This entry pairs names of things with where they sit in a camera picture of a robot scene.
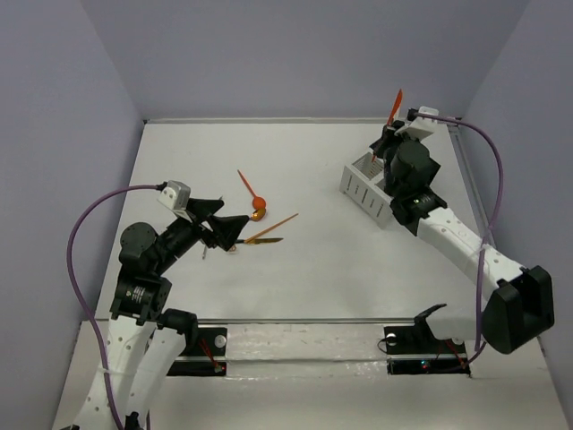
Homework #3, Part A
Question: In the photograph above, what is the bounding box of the orange plastic spoon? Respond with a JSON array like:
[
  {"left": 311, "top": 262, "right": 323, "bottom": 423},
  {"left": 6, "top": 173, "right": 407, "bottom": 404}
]
[{"left": 237, "top": 169, "right": 267, "bottom": 211}]

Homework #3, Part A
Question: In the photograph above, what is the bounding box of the white utensil container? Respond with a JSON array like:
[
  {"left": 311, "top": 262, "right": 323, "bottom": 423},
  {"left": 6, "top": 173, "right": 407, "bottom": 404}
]
[{"left": 339, "top": 152, "right": 393, "bottom": 229}]

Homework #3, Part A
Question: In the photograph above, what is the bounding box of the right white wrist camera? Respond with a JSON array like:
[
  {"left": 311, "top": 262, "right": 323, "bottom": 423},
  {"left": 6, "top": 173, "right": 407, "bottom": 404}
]
[{"left": 395, "top": 107, "right": 440, "bottom": 141}]

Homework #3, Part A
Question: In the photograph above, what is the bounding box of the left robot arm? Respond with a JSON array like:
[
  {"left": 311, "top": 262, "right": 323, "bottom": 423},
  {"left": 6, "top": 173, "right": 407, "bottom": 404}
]
[{"left": 70, "top": 185, "right": 250, "bottom": 429}]

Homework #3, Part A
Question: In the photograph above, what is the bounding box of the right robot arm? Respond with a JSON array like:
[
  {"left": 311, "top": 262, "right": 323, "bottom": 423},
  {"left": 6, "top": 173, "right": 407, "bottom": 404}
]
[{"left": 371, "top": 120, "right": 555, "bottom": 354}]

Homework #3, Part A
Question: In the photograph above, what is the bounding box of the gold metal knife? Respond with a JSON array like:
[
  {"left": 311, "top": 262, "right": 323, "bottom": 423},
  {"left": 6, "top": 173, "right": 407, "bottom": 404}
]
[{"left": 235, "top": 237, "right": 284, "bottom": 245}]

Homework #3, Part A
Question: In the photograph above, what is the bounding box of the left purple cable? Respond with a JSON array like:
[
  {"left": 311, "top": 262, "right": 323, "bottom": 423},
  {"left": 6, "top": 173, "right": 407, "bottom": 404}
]
[{"left": 65, "top": 183, "right": 163, "bottom": 430}]

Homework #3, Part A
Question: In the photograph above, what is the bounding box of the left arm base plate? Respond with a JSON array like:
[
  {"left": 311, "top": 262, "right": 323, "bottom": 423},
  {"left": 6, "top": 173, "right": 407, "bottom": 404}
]
[{"left": 167, "top": 325, "right": 227, "bottom": 377}]

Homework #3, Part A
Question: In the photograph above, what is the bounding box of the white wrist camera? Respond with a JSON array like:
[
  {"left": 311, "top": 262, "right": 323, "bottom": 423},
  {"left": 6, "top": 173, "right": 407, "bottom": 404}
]
[
  {"left": 395, "top": 107, "right": 440, "bottom": 141},
  {"left": 158, "top": 180, "right": 191, "bottom": 211}
]

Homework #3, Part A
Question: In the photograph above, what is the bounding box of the gold chopstick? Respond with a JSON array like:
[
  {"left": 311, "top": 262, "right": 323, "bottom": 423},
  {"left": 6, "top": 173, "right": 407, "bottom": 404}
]
[{"left": 244, "top": 213, "right": 299, "bottom": 243}]

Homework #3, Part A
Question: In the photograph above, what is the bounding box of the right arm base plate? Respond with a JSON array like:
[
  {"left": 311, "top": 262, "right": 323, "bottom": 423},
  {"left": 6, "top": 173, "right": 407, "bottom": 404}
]
[{"left": 377, "top": 325, "right": 471, "bottom": 375}]

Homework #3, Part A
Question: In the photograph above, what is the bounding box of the gold metal spoon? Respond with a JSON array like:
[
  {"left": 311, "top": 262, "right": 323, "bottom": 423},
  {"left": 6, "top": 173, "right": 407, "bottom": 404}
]
[{"left": 241, "top": 208, "right": 267, "bottom": 222}]

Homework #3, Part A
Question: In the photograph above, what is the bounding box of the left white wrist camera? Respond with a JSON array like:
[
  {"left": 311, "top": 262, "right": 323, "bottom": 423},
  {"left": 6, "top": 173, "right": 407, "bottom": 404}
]
[{"left": 158, "top": 180, "right": 191, "bottom": 211}]

